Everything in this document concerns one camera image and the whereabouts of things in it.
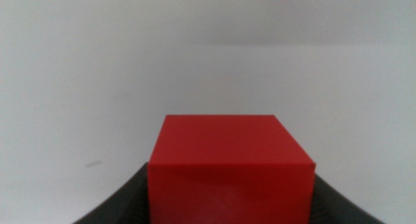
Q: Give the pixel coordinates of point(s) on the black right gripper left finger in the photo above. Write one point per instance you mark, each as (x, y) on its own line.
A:
(125, 204)

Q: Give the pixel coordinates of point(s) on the red cube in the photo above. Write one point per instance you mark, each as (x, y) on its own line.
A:
(229, 172)

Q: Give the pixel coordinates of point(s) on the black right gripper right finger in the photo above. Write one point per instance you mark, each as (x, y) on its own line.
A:
(338, 207)

